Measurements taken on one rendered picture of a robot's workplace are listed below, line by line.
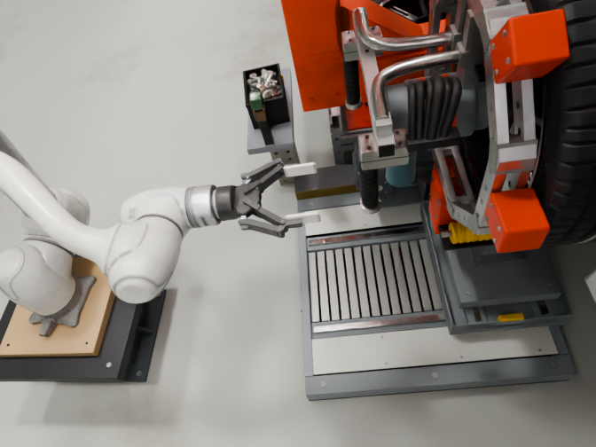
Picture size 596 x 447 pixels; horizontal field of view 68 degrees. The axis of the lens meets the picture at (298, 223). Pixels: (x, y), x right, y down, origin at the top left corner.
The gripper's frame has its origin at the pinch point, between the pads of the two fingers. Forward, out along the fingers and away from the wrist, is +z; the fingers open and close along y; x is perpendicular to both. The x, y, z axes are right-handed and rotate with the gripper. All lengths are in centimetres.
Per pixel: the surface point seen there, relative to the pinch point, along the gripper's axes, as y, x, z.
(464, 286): -3, -60, 40
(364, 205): 1.1, -5.7, 10.8
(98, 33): -234, -84, -151
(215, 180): -81, -83, -54
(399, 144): 1.5, 12.3, 17.8
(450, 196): -9.4, -20.9, 32.9
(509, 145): 8.1, 15.2, 34.4
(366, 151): 1.9, 12.1, 11.8
